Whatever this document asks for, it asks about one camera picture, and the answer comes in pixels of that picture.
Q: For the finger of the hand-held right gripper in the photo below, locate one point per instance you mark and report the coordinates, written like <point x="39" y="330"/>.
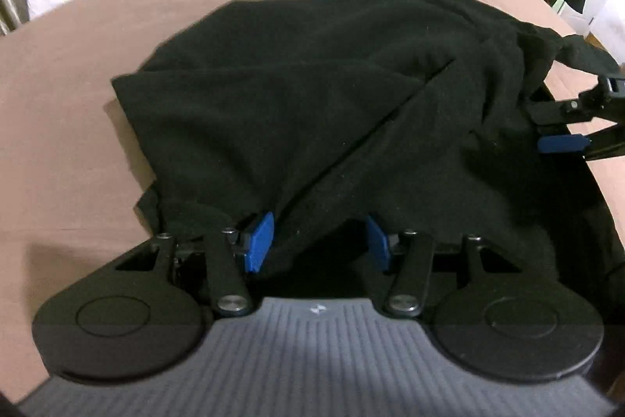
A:
<point x="556" y="111"/>
<point x="561" y="143"/>

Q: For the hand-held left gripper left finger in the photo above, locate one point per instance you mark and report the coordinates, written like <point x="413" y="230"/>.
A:
<point x="259" y="241"/>

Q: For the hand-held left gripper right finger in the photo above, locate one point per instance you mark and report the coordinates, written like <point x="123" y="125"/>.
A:
<point x="378" y="243"/>

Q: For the black garment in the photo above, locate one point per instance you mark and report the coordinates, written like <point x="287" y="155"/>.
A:
<point x="302" y="94"/>

